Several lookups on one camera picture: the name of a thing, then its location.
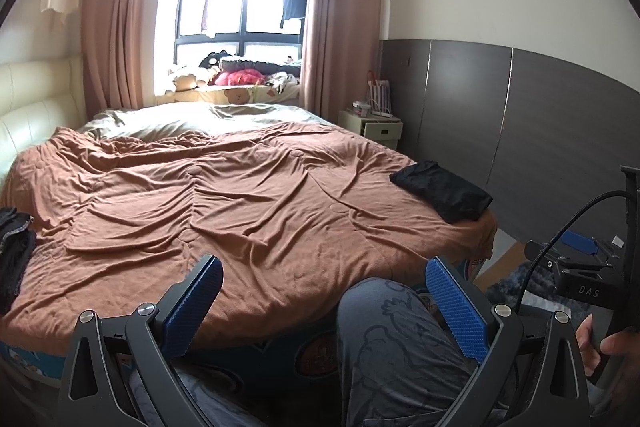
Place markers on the small white box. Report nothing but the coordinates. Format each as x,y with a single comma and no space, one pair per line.
362,108

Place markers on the brown teddy bear plush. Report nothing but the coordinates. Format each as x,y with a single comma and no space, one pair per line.
187,80

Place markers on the person's right leg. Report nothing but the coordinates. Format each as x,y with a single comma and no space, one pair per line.
400,357

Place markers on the black white patterned plush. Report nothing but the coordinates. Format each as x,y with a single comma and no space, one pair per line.
282,81

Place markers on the dark cloth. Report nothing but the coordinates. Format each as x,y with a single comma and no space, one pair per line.
270,67

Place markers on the black pants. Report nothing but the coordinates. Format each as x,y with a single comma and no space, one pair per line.
440,192

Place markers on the cream padded headboard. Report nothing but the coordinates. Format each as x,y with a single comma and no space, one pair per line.
35,107

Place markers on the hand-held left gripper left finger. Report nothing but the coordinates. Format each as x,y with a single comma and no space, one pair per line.
192,302

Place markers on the pile of dark clothes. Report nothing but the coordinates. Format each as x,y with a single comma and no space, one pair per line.
15,252

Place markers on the grey shaggy rug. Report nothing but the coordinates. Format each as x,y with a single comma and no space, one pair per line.
505,294

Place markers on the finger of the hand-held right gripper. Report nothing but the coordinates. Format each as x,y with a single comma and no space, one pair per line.
582,244
545,253

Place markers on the black cat plush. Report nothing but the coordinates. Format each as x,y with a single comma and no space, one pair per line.
215,58

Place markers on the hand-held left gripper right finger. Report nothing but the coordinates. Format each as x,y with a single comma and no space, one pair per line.
457,307

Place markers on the person's right hand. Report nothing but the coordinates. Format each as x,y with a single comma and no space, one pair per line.
622,347

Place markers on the grey-green pillow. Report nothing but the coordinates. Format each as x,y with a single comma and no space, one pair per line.
200,117

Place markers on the brown blanket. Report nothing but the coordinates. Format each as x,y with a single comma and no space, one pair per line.
225,207

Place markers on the pink plush toy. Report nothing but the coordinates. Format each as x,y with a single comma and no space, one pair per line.
237,78

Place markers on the cream nightstand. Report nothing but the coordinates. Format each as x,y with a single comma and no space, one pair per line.
382,132

